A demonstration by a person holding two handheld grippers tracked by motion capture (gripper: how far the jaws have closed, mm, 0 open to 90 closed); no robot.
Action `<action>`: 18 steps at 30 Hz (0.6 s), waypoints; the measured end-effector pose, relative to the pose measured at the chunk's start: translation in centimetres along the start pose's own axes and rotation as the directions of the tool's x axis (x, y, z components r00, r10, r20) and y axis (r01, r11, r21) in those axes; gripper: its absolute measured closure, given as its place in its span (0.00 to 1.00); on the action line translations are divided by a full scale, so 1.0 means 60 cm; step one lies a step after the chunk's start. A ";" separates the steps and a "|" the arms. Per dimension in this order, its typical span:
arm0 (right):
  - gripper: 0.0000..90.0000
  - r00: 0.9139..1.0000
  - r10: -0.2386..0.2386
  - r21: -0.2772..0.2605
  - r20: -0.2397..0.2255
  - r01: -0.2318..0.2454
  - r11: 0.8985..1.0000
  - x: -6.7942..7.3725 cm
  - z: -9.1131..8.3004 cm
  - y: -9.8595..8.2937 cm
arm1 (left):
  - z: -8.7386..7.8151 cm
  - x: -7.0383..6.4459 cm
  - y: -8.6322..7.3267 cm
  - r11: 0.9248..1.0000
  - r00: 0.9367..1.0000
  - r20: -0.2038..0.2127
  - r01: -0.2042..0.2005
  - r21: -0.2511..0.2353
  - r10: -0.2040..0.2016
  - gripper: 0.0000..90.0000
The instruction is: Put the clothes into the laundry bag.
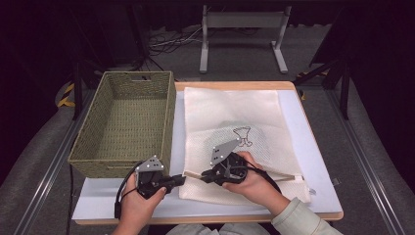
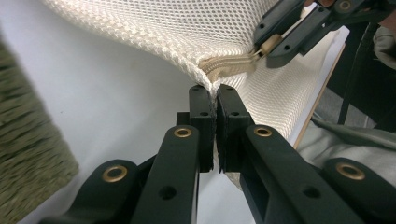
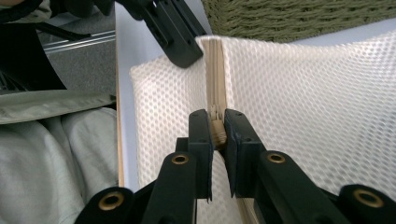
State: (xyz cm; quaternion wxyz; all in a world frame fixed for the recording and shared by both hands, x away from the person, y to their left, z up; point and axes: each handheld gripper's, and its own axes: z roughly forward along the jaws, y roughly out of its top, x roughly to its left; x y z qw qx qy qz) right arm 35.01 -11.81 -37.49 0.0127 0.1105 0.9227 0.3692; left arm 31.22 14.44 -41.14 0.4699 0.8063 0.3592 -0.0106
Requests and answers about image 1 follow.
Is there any white mesh laundry bag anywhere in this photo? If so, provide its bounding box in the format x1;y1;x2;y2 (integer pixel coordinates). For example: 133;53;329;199
178;86;316;206

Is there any person's right hand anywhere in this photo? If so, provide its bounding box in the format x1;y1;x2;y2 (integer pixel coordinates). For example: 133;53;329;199
222;151;291;216

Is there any bundle of floor cables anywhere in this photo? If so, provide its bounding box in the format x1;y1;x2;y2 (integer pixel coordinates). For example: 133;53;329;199
148;27;205;57

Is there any grey metal stand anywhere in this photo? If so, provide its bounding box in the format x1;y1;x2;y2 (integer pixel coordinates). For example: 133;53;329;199
199;4;293;74

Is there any yellow black striped tape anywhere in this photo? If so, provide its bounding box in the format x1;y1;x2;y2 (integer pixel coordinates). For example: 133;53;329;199
58;82;76;108

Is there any black stand pole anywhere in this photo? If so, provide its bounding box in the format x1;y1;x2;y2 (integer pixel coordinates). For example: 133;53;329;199
71;62;83;120

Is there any right hand-held gripper cable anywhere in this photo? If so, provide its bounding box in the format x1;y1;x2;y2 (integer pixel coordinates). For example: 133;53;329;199
244;165;282;194

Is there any person's left hand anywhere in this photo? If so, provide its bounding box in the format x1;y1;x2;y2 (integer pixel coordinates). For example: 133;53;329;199
112;172;167;235

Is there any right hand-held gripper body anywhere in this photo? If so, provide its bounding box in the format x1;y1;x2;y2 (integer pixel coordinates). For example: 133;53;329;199
209;138;249;187

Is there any left hand-held gripper cable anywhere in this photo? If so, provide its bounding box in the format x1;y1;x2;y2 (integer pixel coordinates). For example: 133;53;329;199
114;161;145;219

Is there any person's lap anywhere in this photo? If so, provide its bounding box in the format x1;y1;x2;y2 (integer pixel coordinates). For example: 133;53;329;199
165;222;272;235

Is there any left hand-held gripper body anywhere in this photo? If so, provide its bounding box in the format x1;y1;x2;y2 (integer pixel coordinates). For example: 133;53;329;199
135;155;175;200

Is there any aluminium rail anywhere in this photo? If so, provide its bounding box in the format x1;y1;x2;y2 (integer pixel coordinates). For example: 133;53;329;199
326;89;407;235
13;91;96;235

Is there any green woven basket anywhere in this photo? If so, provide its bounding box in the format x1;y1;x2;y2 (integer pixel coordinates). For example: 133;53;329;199
68;70;177;179

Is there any hand-held gripper cable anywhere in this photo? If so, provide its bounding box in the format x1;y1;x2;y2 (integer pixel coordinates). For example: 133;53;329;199
244;165;282;194
114;161;145;219

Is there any black stand frame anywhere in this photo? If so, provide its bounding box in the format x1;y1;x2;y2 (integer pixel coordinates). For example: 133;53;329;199
293;60;351;120

